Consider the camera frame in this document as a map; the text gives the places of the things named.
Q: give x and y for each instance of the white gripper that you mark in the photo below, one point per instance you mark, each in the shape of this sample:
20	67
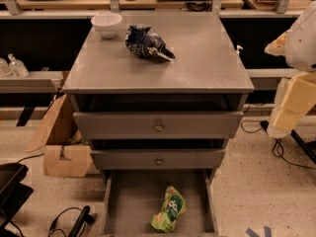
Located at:
302	44

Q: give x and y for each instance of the green rice chip bag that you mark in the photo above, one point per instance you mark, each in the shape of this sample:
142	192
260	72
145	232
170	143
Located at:
173	206

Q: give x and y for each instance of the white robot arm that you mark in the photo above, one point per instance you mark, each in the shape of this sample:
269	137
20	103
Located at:
300	49

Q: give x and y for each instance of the grey middle drawer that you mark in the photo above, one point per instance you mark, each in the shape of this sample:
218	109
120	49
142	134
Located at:
157	159

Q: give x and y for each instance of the grey drawer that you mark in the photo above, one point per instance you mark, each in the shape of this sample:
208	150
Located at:
134	196
157	159
173	125

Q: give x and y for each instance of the grey top drawer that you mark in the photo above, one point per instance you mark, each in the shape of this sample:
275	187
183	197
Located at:
173	125

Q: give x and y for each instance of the grey drawer cabinet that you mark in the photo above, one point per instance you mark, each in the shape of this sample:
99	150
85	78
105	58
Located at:
207	76

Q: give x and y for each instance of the blue chip bag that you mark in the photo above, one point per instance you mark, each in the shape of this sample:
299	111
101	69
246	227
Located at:
144	43

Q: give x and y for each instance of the grey bottom drawer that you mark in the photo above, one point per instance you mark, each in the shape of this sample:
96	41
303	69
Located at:
134	196

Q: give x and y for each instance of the white pump bottle top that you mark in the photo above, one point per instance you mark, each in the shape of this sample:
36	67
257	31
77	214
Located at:
239	48

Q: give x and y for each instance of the white bowl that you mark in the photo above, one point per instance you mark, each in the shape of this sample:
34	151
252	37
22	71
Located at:
107	24

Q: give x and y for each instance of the cardboard box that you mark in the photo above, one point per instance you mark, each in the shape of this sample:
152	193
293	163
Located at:
57	134

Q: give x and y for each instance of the black headset with cable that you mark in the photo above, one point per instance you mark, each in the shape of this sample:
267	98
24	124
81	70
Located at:
77	224

